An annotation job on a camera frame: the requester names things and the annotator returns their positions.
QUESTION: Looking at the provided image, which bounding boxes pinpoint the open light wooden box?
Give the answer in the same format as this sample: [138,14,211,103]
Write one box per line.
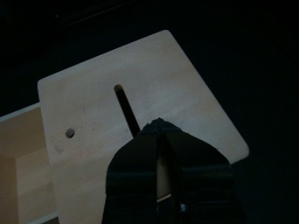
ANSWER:
[0,102,62,224]

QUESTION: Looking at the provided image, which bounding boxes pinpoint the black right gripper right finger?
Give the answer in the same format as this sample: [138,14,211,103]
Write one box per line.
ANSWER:
[158,117,249,224]

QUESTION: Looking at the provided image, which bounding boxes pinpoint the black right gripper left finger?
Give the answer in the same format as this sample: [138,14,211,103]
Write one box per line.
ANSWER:
[102,117,164,224]

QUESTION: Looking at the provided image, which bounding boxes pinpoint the light wooden board with slot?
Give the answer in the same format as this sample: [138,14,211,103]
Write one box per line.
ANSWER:
[36,29,250,224]

